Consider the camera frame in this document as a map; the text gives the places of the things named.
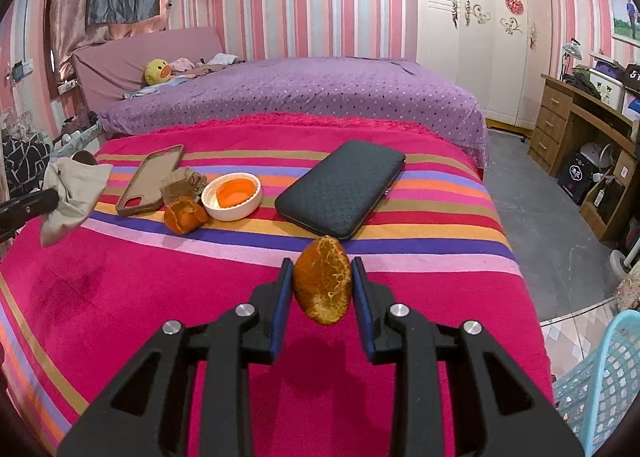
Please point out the orange plastic liner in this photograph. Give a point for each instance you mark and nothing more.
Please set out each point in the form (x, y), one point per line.
(235, 192)

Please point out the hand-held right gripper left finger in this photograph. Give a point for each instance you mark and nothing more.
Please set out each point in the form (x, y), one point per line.
(280, 307)

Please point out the dark clothing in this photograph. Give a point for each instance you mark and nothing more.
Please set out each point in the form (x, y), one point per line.
(585, 84)

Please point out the white wardrobe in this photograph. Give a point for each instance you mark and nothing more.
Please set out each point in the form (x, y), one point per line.
(480, 62)

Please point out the brown phone case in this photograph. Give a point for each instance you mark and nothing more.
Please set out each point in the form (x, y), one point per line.
(145, 182)

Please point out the light blue plastic basket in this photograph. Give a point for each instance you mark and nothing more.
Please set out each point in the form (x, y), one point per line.
(600, 387)

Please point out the black gift bag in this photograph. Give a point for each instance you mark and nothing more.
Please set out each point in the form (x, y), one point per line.
(575, 177)

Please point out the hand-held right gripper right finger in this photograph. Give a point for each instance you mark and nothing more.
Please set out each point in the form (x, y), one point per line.
(362, 307)

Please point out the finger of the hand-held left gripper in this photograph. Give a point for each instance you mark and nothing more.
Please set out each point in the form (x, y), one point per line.
(25, 209)

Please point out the wooden desk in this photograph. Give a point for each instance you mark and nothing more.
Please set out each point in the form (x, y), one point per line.
(550, 112)

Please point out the beige cloth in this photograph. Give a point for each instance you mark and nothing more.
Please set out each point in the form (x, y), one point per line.
(75, 192)

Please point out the floral curtain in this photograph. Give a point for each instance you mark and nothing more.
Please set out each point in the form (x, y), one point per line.
(630, 292)

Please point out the pink covered headboard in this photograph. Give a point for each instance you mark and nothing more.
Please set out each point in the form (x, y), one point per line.
(125, 57)

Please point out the red paper decoration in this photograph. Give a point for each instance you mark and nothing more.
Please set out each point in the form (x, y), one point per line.
(514, 3)

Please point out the power strip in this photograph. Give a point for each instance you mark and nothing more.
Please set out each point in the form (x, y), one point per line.
(68, 87)

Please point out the wall switch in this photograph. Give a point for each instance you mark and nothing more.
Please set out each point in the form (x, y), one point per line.
(21, 69)

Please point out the white cloth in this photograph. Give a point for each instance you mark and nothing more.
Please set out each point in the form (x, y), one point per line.
(224, 58)

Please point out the white storage box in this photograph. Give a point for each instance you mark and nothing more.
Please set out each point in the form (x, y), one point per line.
(607, 89)

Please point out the pink cloth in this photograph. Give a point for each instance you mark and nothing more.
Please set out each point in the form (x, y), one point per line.
(182, 63)

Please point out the yellow duck plush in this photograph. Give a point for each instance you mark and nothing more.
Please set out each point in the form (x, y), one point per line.
(157, 72)

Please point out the purple dotted bedspread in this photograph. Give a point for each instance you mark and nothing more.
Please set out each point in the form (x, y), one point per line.
(325, 92)

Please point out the dried orange peel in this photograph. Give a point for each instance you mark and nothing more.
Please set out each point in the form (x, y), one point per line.
(322, 282)

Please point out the pink shiny curtain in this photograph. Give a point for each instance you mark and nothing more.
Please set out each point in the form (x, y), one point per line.
(67, 2)

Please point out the white pedestal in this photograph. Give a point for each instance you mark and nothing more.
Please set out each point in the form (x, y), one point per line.
(621, 264)

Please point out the desk lamp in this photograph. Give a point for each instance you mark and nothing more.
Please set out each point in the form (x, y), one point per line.
(572, 49)

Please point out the white round appliance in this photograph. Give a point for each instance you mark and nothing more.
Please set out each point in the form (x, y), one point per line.
(592, 154)

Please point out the black woven wallet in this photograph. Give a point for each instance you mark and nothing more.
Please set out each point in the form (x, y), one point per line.
(340, 187)

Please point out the striped red blanket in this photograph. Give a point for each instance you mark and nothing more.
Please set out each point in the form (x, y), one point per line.
(150, 287)

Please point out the brown wrapper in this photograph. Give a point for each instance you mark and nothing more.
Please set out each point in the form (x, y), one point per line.
(182, 182)

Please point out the framed couple photo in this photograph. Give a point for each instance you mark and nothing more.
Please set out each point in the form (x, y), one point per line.
(627, 22)

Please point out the brown cloth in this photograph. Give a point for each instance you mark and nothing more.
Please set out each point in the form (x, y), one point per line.
(205, 70)

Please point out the purple bag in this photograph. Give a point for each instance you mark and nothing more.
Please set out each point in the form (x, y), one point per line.
(610, 67)

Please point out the black patterned cloth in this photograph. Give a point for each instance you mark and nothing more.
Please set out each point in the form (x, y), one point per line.
(22, 162)

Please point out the white bowl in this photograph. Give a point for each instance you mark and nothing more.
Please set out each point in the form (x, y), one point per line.
(235, 213)

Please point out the light blue cloth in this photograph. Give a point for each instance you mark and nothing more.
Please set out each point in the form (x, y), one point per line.
(150, 88)

